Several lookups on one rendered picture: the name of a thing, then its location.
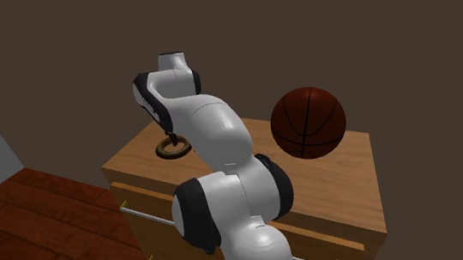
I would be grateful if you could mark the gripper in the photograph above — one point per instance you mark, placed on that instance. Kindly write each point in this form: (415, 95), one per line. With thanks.
(169, 133)

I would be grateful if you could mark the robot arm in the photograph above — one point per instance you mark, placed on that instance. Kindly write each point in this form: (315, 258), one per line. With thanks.
(219, 130)

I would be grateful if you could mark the brown basketball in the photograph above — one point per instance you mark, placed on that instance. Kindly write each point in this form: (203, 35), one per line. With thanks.
(308, 122)

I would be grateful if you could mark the wooden chest of drawers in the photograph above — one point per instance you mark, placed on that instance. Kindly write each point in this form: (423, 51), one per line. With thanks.
(337, 183)

